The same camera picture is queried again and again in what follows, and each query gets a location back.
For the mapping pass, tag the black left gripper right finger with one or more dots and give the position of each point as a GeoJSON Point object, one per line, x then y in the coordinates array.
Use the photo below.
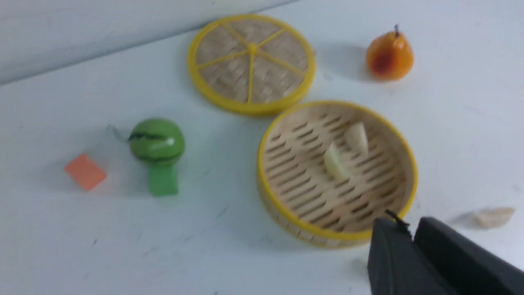
{"type": "Point", "coordinates": [467, 267]}

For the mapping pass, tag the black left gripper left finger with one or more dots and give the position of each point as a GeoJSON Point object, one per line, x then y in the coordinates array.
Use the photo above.
{"type": "Point", "coordinates": [396, 266]}

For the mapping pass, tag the pale beige dumpling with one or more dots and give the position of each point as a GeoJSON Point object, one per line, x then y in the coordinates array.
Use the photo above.
{"type": "Point", "coordinates": [356, 139]}
{"type": "Point", "coordinates": [494, 217]}

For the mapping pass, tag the bamboo steamer tray yellow rim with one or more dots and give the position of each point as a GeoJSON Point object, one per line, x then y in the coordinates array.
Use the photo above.
{"type": "Point", "coordinates": [306, 201]}

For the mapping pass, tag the green dumpling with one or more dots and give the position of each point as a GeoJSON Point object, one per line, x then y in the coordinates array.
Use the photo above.
{"type": "Point", "coordinates": [334, 163]}

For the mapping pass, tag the woven bamboo steamer lid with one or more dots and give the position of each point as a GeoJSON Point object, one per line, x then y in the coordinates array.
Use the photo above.
{"type": "Point", "coordinates": [251, 64]}

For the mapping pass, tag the orange toy pear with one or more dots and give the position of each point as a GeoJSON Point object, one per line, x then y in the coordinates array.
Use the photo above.
{"type": "Point", "coordinates": [390, 56]}

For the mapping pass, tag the green toy watermelon ball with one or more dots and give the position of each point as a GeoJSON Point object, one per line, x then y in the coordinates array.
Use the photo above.
{"type": "Point", "coordinates": [154, 141]}

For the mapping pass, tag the orange cube block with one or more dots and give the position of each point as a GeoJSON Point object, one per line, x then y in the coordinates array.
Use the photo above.
{"type": "Point", "coordinates": [85, 172]}

